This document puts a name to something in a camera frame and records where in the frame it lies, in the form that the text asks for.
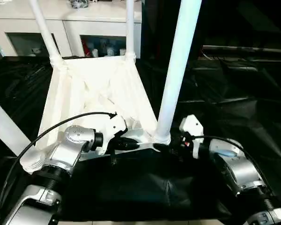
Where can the black fabric backdrop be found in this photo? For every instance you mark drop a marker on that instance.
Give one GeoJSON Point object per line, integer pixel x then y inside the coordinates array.
{"type": "Point", "coordinates": [236, 18]}

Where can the dark patterned cabinet-top object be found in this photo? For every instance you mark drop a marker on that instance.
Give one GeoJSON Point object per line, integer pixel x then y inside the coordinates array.
{"type": "Point", "coordinates": [77, 3]}

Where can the black mat cloth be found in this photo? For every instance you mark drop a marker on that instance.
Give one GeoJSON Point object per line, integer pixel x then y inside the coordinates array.
{"type": "Point", "coordinates": [131, 182]}

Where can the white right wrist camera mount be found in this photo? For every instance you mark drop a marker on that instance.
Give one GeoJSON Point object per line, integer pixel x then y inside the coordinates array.
{"type": "Point", "coordinates": [192, 124]}

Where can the white glass door cabinet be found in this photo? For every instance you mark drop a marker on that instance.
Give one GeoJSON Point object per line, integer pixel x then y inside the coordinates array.
{"type": "Point", "coordinates": [96, 23]}

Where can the white plastic table top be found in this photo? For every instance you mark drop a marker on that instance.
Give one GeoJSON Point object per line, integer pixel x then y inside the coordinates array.
{"type": "Point", "coordinates": [96, 77]}

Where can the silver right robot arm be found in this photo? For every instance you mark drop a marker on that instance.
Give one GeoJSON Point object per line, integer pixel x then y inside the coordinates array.
{"type": "Point", "coordinates": [243, 164]}

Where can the grey metal rail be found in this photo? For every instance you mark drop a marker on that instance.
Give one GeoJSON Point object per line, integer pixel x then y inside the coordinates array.
{"type": "Point", "coordinates": [248, 49]}

